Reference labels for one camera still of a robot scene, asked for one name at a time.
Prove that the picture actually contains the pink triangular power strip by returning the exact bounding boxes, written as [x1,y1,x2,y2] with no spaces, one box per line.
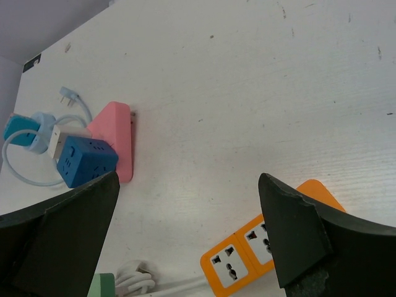
[87,101,136,183]

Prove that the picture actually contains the round light blue power strip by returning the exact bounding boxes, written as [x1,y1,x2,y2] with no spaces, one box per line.
[26,112,56,155]

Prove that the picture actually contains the light blue power cord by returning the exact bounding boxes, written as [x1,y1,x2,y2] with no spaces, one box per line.
[1,86,93,188]

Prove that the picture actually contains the white coiled power cord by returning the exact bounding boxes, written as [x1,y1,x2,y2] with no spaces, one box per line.
[114,259,211,297]

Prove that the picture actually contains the left blue corner label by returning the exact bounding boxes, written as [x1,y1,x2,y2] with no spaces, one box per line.
[22,54,41,73]

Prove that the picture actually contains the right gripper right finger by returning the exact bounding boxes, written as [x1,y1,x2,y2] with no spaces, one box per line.
[258,173,395,296]

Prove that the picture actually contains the green charger plug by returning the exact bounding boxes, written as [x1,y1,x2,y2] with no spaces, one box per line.
[87,273,116,297]

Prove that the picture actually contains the white charger plug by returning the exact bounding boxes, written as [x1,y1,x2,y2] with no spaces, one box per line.
[47,124,92,159]

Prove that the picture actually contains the orange power strip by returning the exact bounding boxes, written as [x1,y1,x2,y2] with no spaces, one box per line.
[199,179,347,297]

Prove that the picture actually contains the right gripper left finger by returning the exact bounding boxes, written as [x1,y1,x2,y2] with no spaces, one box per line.
[1,172,120,296]

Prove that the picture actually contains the dark blue cube socket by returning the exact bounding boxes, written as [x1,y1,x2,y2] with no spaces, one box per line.
[57,136,119,188]

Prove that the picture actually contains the cyan blue charger plug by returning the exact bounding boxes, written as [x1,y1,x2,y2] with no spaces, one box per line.
[2,116,40,148]

